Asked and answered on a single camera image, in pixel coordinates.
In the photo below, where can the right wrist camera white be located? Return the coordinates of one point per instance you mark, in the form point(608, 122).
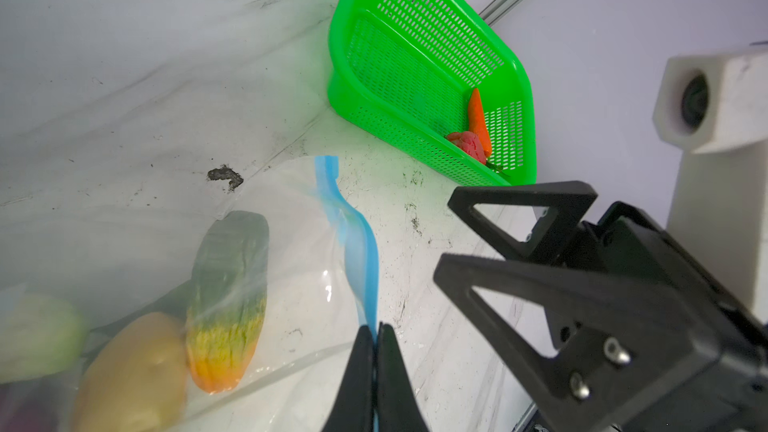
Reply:
point(713, 107)

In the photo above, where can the purple onion toy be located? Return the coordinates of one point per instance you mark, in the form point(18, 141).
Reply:
point(33, 406)

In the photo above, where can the clear zip bag blue zipper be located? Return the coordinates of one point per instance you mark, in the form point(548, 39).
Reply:
point(115, 265)

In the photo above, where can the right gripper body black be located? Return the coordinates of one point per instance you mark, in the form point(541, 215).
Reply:
point(720, 365)

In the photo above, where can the green plastic basket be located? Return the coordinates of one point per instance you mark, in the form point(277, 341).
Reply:
point(404, 70)

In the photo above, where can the orange carrot toy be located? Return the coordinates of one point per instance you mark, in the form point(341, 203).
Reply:
point(477, 122)

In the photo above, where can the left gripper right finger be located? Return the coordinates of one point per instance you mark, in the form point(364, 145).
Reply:
point(396, 406)

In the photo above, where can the yellow lemon toy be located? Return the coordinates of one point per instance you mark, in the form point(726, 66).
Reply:
point(137, 382)

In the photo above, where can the red pepper toy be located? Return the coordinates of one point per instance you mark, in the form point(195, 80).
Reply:
point(469, 143)

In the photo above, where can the white radish toy green top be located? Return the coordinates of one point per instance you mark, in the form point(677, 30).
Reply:
point(42, 336)

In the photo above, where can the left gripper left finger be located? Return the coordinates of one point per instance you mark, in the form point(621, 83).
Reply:
point(353, 408)

